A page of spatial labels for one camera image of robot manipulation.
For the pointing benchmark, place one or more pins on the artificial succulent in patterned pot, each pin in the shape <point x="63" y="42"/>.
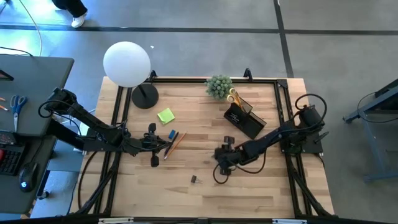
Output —
<point x="219" y="87"/>

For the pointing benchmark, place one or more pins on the blue metal stand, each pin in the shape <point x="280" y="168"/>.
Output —
<point x="373" y="103"/>

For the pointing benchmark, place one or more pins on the blue eraser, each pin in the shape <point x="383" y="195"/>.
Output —
<point x="172" y="134"/>

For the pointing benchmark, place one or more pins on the orange pencil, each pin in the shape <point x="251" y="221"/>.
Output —
<point x="175" y="145"/>

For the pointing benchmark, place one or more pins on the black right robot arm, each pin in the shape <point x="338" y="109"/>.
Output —
<point x="264" y="141"/>

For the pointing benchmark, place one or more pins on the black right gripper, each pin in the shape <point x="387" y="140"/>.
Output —
<point x="231" y="155"/>

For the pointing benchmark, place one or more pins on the black computer mouse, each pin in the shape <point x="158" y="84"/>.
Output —
<point x="28" y="177"/>

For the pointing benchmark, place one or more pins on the person's foot white shoe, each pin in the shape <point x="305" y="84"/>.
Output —
<point x="73" y="6"/>

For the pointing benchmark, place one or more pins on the black aluminium table frame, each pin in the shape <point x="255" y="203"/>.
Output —
<point x="186" y="80"/>

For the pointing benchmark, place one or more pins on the black mesh desk organizer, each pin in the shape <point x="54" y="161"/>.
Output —
<point x="248" y="124"/>

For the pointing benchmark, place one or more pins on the black keyboard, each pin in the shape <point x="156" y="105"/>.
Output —
<point x="11" y="160"/>

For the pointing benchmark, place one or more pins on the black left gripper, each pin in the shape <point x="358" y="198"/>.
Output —
<point x="150" y="144"/>

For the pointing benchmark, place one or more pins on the black pencil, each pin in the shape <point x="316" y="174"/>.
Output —
<point x="171" y="143"/>

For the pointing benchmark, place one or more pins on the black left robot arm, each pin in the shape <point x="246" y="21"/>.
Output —
<point x="93" y="124"/>

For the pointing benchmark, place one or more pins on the black binder clip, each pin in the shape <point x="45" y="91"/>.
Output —
<point x="194" y="179"/>

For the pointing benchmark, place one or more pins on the grey side desk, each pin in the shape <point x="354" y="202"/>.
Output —
<point x="40" y="81"/>

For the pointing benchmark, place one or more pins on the silver aluminium bracket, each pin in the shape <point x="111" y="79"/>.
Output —
<point x="115" y="220"/>
<point x="289" y="221"/>

